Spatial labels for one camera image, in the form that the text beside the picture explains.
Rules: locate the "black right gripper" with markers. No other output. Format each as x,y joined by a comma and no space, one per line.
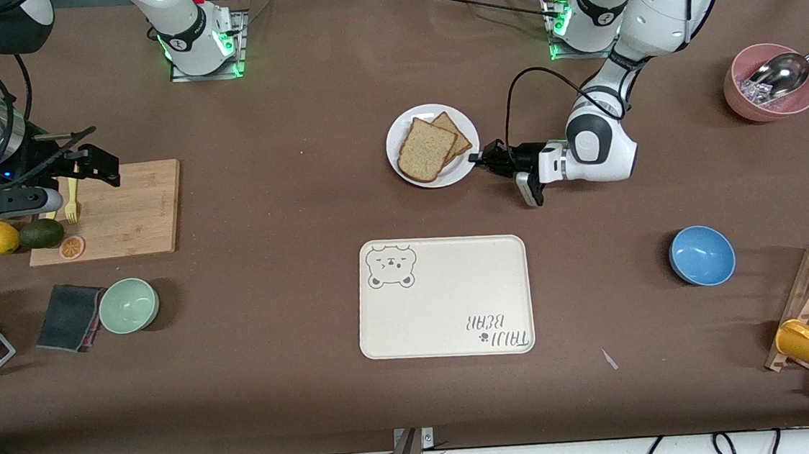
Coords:
37,160

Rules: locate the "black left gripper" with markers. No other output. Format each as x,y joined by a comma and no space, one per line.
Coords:
523,154

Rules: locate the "brown bread slice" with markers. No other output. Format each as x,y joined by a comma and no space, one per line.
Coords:
459,136
426,149

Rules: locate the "round white plate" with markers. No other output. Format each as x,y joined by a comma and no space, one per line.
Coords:
400,173

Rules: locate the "yellow plastic fork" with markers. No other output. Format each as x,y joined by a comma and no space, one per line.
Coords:
71,208

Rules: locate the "wooden cutting board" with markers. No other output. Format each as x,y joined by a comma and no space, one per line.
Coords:
136,212

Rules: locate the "toy orange slice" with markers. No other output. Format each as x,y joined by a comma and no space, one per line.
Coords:
72,247

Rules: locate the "dark green avocado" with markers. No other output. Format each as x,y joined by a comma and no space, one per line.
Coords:
41,234

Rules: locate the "pale green bowl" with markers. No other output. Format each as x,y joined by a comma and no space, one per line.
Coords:
128,306

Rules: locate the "cream bear print tray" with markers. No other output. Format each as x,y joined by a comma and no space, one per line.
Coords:
446,303

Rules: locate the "dark grey sponge cloth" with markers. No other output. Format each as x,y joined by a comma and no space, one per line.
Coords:
65,317

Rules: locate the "blue bowl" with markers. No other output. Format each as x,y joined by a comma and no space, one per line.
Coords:
702,255

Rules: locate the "small grey paper scrap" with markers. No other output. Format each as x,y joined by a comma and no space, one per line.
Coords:
610,359

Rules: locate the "clear crumpled plastic pieces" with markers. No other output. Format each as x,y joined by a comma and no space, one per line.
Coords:
755,92

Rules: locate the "pink bowl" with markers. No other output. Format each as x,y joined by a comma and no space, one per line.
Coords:
764,116

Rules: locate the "metal scoop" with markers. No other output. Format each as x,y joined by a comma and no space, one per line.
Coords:
782,74

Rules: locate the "yellow mug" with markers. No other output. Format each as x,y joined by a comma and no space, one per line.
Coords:
807,343

